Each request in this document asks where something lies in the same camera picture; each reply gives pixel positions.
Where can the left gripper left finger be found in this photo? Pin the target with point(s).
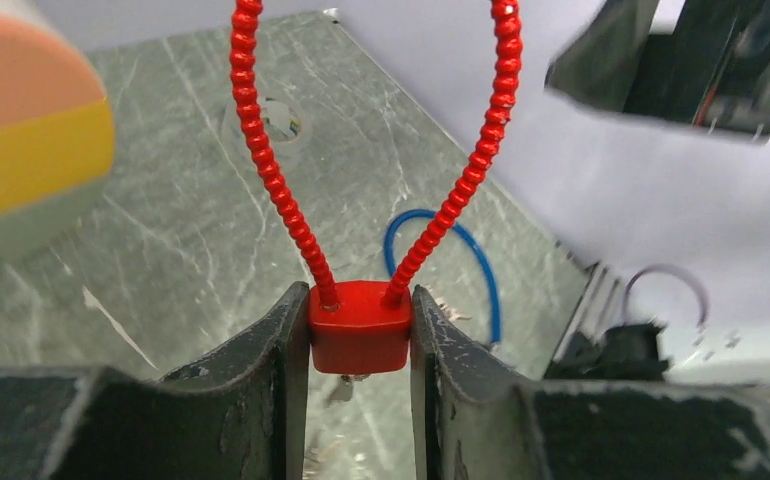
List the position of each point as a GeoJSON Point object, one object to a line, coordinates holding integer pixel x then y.
{"type": "Point", "coordinates": [238, 412]}

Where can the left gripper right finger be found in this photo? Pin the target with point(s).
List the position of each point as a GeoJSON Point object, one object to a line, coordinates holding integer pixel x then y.
{"type": "Point", "coordinates": [476, 418]}

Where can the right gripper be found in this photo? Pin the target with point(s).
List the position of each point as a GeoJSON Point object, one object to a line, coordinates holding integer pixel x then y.
{"type": "Point", "coordinates": [711, 71]}

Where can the small red lock key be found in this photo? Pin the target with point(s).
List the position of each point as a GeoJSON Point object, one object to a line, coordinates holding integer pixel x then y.
{"type": "Point", "coordinates": [343, 389]}

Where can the red cable lock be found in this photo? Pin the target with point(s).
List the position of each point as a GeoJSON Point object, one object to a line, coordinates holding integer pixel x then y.
{"type": "Point", "coordinates": [360, 316]}

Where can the beige drawer cabinet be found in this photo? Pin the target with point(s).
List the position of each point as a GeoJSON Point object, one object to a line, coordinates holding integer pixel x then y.
{"type": "Point", "coordinates": [56, 132]}

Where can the blue cable lock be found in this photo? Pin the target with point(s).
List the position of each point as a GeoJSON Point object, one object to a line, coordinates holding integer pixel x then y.
{"type": "Point", "coordinates": [478, 265]}

